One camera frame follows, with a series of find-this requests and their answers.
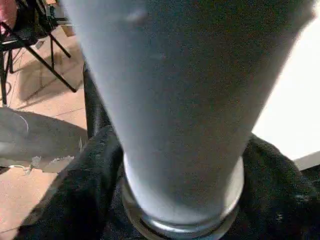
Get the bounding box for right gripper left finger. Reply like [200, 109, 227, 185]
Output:
[14, 127, 126, 240]

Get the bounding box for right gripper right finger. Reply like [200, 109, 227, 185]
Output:
[224, 133, 320, 240]

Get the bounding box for white plastic table top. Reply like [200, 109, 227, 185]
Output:
[121, 22, 320, 240]

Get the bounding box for white plastic table leg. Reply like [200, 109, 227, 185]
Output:
[59, 0, 318, 226]

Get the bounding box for black metal folding frame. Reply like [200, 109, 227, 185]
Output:
[0, 0, 78, 106]

